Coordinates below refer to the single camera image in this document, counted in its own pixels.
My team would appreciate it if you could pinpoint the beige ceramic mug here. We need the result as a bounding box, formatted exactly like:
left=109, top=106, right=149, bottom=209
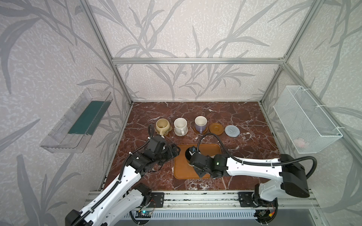
left=156, top=119, right=172, bottom=137

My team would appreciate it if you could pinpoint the white speckled mug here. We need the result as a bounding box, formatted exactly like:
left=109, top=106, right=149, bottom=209
left=174, top=118, right=188, bottom=128

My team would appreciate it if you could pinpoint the wooden round coaster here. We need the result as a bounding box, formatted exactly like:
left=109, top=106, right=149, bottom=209
left=193, top=125, right=209, bottom=135
left=209, top=123, right=224, bottom=135

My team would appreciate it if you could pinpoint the grey round coaster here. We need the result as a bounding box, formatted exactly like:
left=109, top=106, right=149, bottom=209
left=224, top=125, right=240, bottom=137

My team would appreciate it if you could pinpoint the purple mug white inside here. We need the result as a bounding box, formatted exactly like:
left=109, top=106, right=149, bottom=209
left=195, top=116, right=207, bottom=133

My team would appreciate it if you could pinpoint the woven patterned round coaster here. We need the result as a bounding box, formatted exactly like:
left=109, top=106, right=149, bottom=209
left=174, top=126, right=188, bottom=137

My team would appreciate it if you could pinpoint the black mug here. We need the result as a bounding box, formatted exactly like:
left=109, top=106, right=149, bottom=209
left=185, top=148, right=192, bottom=165

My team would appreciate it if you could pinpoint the cork flower shaped coaster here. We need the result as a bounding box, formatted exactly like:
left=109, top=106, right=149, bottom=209
left=156, top=125, right=172, bottom=136

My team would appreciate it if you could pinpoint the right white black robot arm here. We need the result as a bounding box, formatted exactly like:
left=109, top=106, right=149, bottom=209
left=185, top=142, right=318, bottom=207

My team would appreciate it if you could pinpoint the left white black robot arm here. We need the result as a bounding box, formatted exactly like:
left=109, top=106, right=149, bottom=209
left=65, top=124, right=181, bottom=226

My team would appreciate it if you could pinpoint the orange brown tray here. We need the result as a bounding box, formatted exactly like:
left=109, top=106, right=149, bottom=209
left=174, top=144, right=221, bottom=179

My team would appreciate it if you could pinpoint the green lit circuit board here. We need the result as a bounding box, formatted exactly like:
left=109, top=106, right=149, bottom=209
left=135, top=210, right=152, bottom=218

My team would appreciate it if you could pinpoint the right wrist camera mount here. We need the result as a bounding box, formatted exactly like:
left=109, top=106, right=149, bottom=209
left=189, top=146, right=199, bottom=156

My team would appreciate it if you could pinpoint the aluminium front rail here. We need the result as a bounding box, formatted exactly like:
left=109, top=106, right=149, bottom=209
left=81, top=190, right=321, bottom=211

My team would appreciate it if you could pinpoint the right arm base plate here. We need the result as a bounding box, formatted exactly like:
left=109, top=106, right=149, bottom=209
left=238, top=192, right=279, bottom=208

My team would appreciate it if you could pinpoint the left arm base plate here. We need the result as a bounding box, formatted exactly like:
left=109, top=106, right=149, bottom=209
left=145, top=192, right=165, bottom=208

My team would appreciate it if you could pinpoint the right wired circuit board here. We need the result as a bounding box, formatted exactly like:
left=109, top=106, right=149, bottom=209
left=254, top=210, right=275, bottom=220

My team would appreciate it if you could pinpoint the clear plastic wall bin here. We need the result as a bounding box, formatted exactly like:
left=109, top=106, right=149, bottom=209
left=40, top=88, right=113, bottom=153

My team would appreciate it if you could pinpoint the white wire wall basket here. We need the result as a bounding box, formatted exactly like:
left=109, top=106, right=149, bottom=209
left=273, top=86, right=343, bottom=154

